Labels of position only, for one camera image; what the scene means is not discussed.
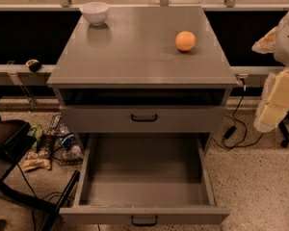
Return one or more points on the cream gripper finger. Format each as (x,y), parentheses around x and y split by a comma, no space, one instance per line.
(274,104)
(266,44)

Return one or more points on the white ceramic bowl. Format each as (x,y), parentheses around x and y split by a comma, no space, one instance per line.
(95,13)

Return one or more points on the wire basket with items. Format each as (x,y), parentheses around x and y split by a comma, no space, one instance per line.
(66,151)

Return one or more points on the grey closed upper drawer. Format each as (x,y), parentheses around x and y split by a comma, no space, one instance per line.
(135,120)

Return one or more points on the black yellow tape measure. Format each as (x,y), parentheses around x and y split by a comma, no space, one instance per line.
(33,65)

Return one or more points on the snack bag on floor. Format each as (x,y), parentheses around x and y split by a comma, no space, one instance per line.
(39,155)

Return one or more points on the grey open lower drawer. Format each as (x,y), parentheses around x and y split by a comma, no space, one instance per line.
(144,180)

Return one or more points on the orange fruit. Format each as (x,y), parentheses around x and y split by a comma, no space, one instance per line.
(185,41)

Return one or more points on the grey drawer cabinet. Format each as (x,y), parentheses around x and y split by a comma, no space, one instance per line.
(131,61)

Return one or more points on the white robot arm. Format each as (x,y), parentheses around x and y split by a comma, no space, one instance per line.
(281,51)

